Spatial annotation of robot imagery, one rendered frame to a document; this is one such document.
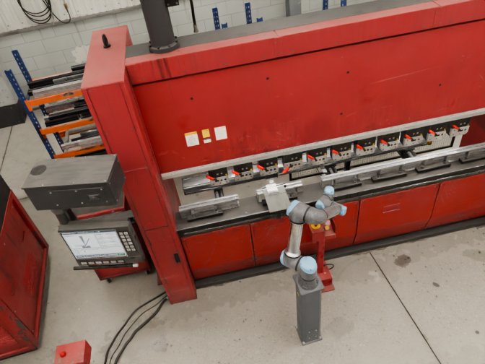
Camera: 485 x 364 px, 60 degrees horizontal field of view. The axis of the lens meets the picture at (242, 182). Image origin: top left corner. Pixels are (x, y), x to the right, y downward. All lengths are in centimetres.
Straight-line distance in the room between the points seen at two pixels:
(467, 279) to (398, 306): 70
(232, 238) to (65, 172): 163
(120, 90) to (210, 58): 58
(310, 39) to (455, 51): 109
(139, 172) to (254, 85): 97
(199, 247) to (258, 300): 78
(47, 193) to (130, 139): 59
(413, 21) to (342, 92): 62
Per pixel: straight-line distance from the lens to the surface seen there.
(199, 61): 271
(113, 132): 273
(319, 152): 334
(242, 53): 273
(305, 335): 366
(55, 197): 260
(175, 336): 396
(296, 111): 305
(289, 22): 292
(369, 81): 315
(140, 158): 284
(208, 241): 362
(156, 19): 268
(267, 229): 363
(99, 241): 278
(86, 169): 254
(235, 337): 384
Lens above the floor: 340
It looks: 42 degrees down
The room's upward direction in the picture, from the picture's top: 9 degrees counter-clockwise
